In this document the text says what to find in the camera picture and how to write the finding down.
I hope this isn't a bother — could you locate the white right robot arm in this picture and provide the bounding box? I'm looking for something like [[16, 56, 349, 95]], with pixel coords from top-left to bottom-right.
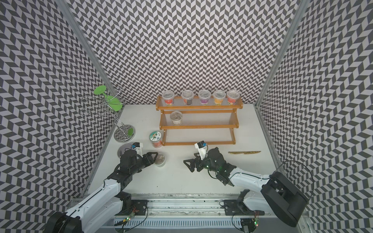
[[183, 148, 309, 227]]

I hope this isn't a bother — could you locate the red-label seed container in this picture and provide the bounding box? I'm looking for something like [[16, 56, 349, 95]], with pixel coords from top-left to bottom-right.
[[181, 90, 194, 105]]

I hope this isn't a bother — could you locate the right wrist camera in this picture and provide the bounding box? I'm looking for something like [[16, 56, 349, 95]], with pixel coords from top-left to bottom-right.
[[194, 141, 208, 160]]

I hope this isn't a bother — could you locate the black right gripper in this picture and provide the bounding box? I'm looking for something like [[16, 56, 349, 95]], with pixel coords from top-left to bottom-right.
[[184, 152, 219, 173]]

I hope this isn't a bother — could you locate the dark seed container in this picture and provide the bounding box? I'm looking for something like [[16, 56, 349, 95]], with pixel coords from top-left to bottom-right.
[[198, 89, 211, 105]]

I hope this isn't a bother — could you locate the metal corner post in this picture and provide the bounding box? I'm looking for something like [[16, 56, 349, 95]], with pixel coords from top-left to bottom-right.
[[55, 0, 117, 94], [255, 0, 310, 109]]

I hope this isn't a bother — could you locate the orange seed container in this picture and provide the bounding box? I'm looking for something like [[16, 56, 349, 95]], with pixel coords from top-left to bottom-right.
[[213, 90, 226, 105]]

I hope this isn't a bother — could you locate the red seed container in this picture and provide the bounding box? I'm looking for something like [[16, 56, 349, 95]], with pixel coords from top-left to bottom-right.
[[227, 90, 241, 105]]

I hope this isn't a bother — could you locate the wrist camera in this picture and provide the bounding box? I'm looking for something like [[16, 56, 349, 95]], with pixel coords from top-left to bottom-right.
[[131, 142, 143, 156], [194, 141, 208, 160]]

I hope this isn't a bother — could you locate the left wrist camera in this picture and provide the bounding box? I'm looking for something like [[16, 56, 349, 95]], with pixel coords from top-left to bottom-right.
[[131, 142, 143, 156]]

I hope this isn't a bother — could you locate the chrome stand with green cups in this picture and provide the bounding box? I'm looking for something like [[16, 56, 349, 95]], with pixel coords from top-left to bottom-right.
[[81, 85, 136, 142]]

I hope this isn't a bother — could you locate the metal base rail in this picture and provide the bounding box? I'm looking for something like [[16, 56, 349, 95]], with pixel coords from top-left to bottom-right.
[[83, 194, 315, 233]]

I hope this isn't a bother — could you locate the lilac bowl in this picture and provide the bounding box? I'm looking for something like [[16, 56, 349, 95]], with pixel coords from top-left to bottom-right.
[[117, 143, 135, 158]]

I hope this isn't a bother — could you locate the green seed container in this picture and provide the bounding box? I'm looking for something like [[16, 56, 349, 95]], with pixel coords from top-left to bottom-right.
[[154, 154, 166, 167]]

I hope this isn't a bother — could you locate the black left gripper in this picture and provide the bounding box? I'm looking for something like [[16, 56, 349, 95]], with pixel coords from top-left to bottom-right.
[[130, 152, 158, 175]]

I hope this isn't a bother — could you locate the right metal corner post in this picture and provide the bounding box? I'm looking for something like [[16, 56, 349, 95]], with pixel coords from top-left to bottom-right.
[[255, 0, 310, 109]]

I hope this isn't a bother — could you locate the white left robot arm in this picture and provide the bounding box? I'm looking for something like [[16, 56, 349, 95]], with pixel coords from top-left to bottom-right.
[[43, 150, 158, 233]]

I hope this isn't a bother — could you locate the golden patterned knife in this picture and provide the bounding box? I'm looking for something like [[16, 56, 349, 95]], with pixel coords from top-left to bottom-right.
[[228, 151, 261, 155]]

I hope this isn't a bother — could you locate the orange three-tier wooden shelf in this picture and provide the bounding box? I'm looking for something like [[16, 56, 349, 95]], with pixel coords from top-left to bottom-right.
[[156, 95, 243, 146]]

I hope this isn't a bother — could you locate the left metal corner post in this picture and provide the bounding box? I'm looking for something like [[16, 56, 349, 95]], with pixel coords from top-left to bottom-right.
[[55, 0, 117, 94]]

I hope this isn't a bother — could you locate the tall red illustrated-lid container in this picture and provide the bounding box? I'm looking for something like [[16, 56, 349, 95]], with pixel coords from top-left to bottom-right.
[[149, 131, 163, 148]]

